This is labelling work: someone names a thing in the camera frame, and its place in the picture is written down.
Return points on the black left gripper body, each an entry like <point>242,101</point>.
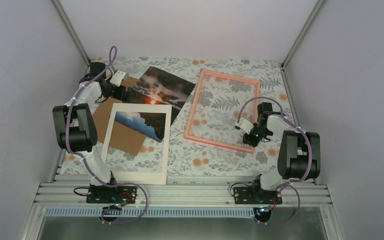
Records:
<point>116,95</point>

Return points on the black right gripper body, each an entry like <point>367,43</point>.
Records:
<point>261,131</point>

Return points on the clear acrylic sheet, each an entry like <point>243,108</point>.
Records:
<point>159,87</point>

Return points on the sunset landscape photo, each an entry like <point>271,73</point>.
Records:
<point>151,125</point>

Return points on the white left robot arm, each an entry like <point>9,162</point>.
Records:
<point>75,128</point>

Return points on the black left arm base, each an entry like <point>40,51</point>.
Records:
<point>100,194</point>

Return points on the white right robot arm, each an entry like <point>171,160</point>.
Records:
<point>299,157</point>

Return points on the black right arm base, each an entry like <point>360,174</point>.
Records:
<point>253,194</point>

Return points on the brown cardboard backing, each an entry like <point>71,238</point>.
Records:
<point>122,138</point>

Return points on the floral patterned tablecloth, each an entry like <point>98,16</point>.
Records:
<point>191,158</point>

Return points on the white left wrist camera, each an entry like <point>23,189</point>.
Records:
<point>118,77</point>

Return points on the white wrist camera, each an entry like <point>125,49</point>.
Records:
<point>245,125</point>
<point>118,77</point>

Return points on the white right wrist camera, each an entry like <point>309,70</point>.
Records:
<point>245,125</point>

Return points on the aluminium rail base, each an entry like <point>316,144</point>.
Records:
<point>181,196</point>

